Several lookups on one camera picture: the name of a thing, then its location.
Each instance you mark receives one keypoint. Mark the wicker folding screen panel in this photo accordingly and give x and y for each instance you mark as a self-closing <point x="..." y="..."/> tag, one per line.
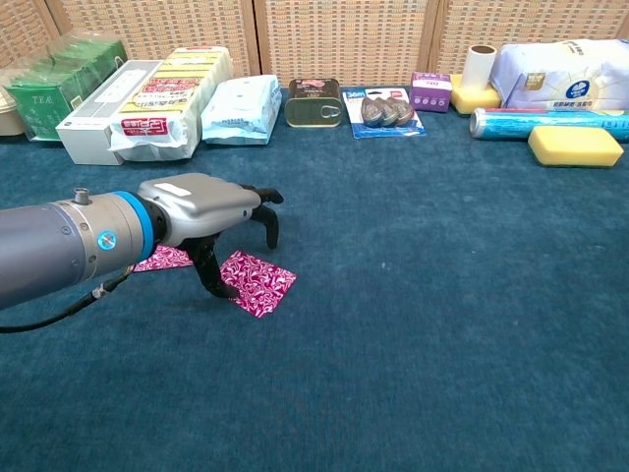
<point x="147" y="24"/>
<point x="344" y="39"/>
<point x="540" y="19"/>
<point x="19" y="29"/>

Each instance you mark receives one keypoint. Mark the dark gold meat can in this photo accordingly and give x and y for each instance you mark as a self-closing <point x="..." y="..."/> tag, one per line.
<point x="312" y="110"/>

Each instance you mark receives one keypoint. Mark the large white tissue pack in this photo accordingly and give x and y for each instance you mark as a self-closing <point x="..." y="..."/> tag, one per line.
<point x="565" y="74"/>

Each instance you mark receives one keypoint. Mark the clear box green tea bags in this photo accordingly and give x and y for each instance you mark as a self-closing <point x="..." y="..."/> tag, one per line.
<point x="44" y="105"/>

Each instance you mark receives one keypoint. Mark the yellow sponge green underside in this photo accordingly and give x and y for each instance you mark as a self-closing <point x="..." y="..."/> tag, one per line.
<point x="572" y="145"/>

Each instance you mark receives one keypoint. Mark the small purple box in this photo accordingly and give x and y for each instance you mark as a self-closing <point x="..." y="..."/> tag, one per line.
<point x="430" y="93"/>

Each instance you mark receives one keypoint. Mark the teal felt table cover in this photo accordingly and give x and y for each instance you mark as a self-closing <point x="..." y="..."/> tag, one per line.
<point x="393" y="319"/>

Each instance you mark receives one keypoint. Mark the plain yellow sponge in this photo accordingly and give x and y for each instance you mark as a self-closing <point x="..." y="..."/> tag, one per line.
<point x="472" y="100"/>

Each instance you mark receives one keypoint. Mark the yellow sponge multipack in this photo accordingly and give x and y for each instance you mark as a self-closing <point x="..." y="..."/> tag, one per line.
<point x="167" y="93"/>

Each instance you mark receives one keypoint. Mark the blue cling wrap roll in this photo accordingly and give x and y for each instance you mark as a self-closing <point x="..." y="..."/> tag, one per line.
<point x="501" y="123"/>

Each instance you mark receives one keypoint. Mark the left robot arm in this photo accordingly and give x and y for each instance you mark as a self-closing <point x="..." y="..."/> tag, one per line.
<point x="49" y="246"/>

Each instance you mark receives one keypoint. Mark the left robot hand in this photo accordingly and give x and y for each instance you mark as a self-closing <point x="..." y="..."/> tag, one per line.
<point x="201" y="204"/>

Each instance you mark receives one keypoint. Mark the white power strip box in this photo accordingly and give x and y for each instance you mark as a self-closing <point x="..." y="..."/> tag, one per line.
<point x="88" y="133"/>

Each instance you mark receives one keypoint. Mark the white paper roll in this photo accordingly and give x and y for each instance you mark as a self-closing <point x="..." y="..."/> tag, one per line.
<point x="479" y="69"/>

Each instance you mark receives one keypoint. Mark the blue blister pack of hooks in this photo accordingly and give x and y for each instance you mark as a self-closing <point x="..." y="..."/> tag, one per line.
<point x="383" y="110"/>

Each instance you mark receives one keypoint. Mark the light blue wet wipes pack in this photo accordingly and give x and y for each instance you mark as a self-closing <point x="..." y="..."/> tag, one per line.
<point x="241" y="110"/>

